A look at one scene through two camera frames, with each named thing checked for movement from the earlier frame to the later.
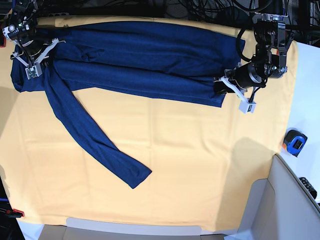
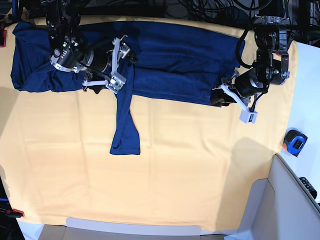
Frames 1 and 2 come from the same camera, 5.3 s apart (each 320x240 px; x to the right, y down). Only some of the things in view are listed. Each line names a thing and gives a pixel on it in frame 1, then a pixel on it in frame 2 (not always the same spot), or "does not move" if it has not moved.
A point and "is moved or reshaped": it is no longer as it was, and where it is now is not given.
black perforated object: (309, 186) does not move
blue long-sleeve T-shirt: (174, 63) is moved or reshaped
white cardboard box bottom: (90, 229) does not move
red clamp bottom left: (14, 213) does not move
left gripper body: (32, 41) -> (105, 57)
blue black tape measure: (295, 141) does not move
